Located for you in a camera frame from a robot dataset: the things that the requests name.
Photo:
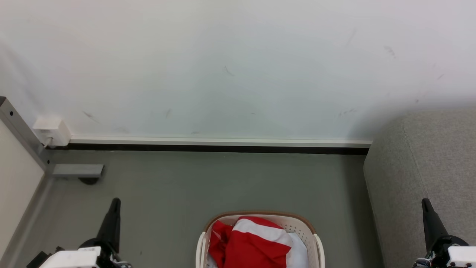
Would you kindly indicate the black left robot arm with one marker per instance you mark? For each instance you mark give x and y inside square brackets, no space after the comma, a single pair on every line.
[37,260]

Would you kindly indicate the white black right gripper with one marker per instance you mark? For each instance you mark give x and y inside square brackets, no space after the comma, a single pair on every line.
[459,257]

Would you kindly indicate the red and white garment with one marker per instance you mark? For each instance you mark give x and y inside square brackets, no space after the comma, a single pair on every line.
[256,245]

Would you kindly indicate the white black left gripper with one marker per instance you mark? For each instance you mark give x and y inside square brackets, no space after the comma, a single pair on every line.
[74,258]

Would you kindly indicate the white wall socket box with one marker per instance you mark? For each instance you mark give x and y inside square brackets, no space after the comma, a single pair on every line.
[52,130]

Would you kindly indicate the cream partition panel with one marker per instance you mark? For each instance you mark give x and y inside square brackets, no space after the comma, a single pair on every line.
[16,186]

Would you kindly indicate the black round foot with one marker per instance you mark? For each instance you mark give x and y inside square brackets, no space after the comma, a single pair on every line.
[88,180]

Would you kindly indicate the white black baseboard strip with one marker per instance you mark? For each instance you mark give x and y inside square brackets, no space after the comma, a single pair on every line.
[223,145]

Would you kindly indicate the white laundry basket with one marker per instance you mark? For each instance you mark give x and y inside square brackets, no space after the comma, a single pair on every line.
[303,229]

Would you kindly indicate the grey fabric sofa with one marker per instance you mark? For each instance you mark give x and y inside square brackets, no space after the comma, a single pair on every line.
[427,175]

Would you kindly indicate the grey metal foot bracket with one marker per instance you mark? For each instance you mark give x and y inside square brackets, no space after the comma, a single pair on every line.
[78,170]

